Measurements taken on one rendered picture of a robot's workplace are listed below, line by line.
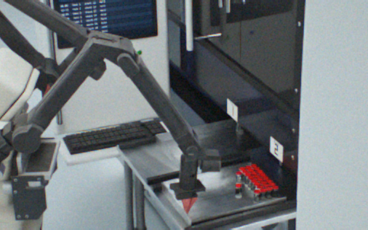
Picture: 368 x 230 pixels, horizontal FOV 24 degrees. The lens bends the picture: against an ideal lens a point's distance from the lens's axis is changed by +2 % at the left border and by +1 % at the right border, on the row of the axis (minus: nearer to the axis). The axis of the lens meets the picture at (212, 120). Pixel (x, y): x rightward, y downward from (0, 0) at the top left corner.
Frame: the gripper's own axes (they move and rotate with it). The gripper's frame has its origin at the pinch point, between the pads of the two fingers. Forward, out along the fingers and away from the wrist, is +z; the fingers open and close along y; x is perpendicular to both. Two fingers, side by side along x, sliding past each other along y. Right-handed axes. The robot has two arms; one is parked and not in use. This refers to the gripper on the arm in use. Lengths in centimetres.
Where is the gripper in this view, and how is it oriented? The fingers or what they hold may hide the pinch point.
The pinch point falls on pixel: (186, 210)
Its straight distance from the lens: 278.2
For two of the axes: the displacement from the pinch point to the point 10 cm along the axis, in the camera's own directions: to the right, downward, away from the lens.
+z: -0.6, 9.1, 4.2
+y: 9.1, -1.2, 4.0
